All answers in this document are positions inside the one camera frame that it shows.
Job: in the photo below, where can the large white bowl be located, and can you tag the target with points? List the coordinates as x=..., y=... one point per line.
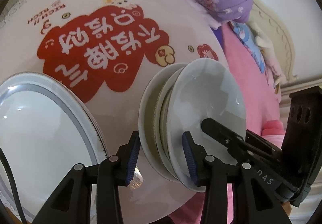
x=151, y=116

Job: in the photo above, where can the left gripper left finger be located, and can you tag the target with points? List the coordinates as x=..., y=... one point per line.
x=120, y=168

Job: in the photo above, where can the white blue-rimmed plate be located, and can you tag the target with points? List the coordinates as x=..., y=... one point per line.
x=45, y=131

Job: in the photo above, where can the pink printed table cloth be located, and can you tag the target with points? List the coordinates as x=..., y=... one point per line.
x=105, y=51

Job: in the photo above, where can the cream headboard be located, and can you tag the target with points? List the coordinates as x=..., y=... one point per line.
x=278, y=33

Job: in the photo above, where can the right hand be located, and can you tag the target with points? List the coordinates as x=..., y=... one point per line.
x=287, y=208

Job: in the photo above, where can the blue cartoon pillow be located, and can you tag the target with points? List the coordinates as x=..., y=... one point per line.
x=245, y=35

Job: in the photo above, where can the white plush toy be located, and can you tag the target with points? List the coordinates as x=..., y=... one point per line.
x=269, y=55

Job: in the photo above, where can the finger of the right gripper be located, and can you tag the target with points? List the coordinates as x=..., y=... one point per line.
x=233, y=143

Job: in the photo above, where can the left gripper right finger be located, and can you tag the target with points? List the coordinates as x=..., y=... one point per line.
x=204, y=169

